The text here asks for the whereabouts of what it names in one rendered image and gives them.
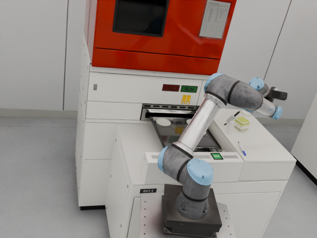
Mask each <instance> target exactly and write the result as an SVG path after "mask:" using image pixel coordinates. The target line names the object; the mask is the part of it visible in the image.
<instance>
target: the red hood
mask: <svg viewBox="0 0 317 238"><path fill-rule="evenodd" d="M236 1H237V0H86V7H85V21H84V34H85V38H86V43H87V47H88V52H89V56H90V60H91V65H92V67H103V68H120V69H133V70H146V71H158V72H171V73H183V74H196V75H208V76H211V75H213V74H214V73H217V70H218V67H219V63H220V60H221V56H222V52H223V49H224V45H225V41H226V38H227V34H228V30H229V27H230V23H231V20H232V16H233V13H234V8H235V5H236Z"/></svg>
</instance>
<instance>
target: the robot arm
mask: <svg viewBox="0 0 317 238"><path fill-rule="evenodd" d="M277 90H278V89H277V88H276V87H271V88H269V86H268V85H267V84H266V83H265V82H264V81H263V80H262V79H261V78H259V77H254V78H252V79H251V80H250V82H249V85H248V84H247V83H245V82H242V81H239V80H237V79H234V78H232V77H229V76H227V75H225V74H221V73H214V74H213V75H211V76H210V77H209V78H208V79H207V81H206V83H205V86H204V92H205V93H204V98H205V99H204V101H203V102H202V104H201V106H200V107H199V108H198V110H197V112H196V113H195V115H194V116H193V118H192V119H191V121H190V123H189V124H188V126H187V127H186V129H185V130H184V132H183V133H182V135H181V136H180V138H179V139H178V141H177V142H174V143H172V144H171V146H165V148H163V149H162V150H161V152H160V154H159V156H158V168H159V169H160V170H161V171H163V172H164V173H165V174H167V175H168V176H170V177H171V178H173V179H174V180H176V181H177V182H179V183H181V184H182V185H183V189H182V191H181V193H180V194H179V196H178V197H177V199H176V202H175V208H176V210H177V211H178V213H179V214H181V215H182V216H183V217H185V218H188V219H192V220H199V219H202V218H204V217H205V216H206V215H207V213H208V210H209V203H208V195H209V190H210V187H211V183H212V181H213V175H214V172H213V168H212V167H211V165H210V164H209V163H208V162H206V161H204V160H202V159H200V160H199V159H197V158H195V159H193V157H194V155H193V151H194V149H195V148H196V146H197V145H198V143H199V141H200V140H201V138H202V137H203V135H204V134H205V132H206V131H207V129H208V127H209V126H210V124H211V122H212V121H213V119H214V118H215V116H216V115H217V113H218V112H219V110H220V109H221V108H225V107H226V105H227V104H230V105H233V106H236V107H239V108H242V109H243V110H245V111H247V112H249V113H252V112H253V111H256V112H258V113H261V114H263V115H265V116H268V117H270V118H272V119H275V120H278V119H279V118H280V117H281V115H282V112H283V109H282V107H280V106H278V105H275V104H274V102H273V101H274V99H278V100H283V101H285V100H286V99H287V93H286V92H280V91H277Z"/></svg>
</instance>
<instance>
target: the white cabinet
mask: <svg viewBox="0 0 317 238"><path fill-rule="evenodd" d="M287 182H288V180H286V179H284V180H252V181H237V182H225V183H211V187H210V188H212V189H213V191H214V195H215V199H216V202H218V203H222V204H226V205H227V208H228V212H229V215H230V219H231V222H232V225H233V229H234V233H235V236H236V238H262V237H263V235H264V232H265V230H266V228H267V226H268V224H269V221H270V219H271V217H272V215H273V213H274V210H275V208H276V206H277V204H278V201H279V199H280V197H281V195H282V193H283V190H284V188H285V186H286V184H287ZM164 185H165V184H163V185H133V184H132V181H131V177H130V173H129V170H128V166H127V163H126V159H125V155H124V151H123V148H122V144H121V141H120V137H119V133H118V130H117V126H116V129H115V136H114V143H113V151H112V158H111V165H110V172H109V179H108V189H107V196H106V203H105V207H106V213H107V219H108V228H109V233H110V238H139V232H140V203H141V193H158V192H164Z"/></svg>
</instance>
